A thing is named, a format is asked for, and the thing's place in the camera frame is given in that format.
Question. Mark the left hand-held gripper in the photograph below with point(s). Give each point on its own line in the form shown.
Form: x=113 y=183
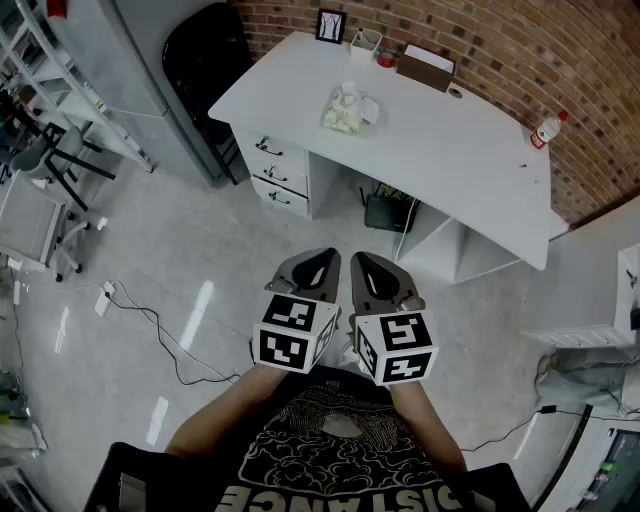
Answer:
x=280 y=345

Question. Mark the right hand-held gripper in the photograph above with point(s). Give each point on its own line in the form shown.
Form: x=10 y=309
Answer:
x=405 y=345

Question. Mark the white cloth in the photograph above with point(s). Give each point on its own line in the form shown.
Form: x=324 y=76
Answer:
x=348 y=94

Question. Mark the person's left forearm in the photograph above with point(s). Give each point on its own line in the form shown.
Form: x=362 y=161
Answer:
x=225 y=415

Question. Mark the person's right forearm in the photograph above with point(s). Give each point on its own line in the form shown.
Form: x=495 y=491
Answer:
x=425 y=425

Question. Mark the black router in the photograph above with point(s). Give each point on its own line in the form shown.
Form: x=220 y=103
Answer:
x=387 y=215

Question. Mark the white desk drawer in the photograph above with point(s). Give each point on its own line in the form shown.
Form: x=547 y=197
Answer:
x=292 y=175
x=285 y=152
x=295 y=202

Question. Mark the white desk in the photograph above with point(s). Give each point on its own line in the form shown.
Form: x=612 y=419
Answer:
x=440 y=165

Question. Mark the black printed t-shirt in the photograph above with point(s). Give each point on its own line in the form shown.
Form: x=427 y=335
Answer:
x=320 y=465

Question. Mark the white slatted rack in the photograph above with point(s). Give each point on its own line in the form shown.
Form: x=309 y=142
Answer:
x=575 y=336

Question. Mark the white power strip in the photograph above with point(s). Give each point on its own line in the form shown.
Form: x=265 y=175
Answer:
x=105 y=300

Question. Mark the black power adapter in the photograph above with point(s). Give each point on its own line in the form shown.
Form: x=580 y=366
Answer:
x=548 y=409

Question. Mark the brown wooden box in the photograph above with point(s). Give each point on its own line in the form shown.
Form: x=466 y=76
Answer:
x=422 y=74

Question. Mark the grey bag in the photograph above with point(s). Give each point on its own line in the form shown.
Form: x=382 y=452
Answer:
x=580 y=385

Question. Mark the red tape roll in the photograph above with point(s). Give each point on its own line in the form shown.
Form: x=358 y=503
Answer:
x=386 y=60

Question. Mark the clear red-label water bottle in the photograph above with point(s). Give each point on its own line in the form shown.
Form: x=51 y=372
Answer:
x=545 y=132

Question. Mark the white pen holder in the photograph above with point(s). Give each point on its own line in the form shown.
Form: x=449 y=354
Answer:
x=364 y=51

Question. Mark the black folding chair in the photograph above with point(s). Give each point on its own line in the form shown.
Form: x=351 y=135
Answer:
x=210 y=55

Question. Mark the white marker pen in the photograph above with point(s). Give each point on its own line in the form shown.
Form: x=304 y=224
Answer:
x=362 y=37

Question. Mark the white side cabinet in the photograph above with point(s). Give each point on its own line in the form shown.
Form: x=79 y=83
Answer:
x=629 y=295

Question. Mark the grey partition panel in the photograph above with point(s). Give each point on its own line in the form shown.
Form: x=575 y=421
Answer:
x=125 y=60

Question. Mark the white rolling chair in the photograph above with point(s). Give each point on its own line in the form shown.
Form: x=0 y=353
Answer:
x=30 y=225

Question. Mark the grey chair with black legs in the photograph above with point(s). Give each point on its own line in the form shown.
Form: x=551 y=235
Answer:
x=45 y=152

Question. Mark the white metal shelf rack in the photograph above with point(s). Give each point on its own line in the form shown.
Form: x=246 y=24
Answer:
x=75 y=95

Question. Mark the red sign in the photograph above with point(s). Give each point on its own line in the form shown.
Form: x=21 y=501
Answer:
x=57 y=7

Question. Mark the left hand-held gripper camera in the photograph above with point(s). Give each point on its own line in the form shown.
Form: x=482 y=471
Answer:
x=280 y=287

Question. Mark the hand-held gripper camera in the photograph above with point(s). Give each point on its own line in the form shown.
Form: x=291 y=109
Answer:
x=280 y=287
x=412 y=303

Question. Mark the right hand-held gripper camera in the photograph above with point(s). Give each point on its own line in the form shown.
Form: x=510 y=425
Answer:
x=412 y=303

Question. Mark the black picture frame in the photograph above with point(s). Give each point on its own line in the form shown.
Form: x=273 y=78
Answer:
x=331 y=26

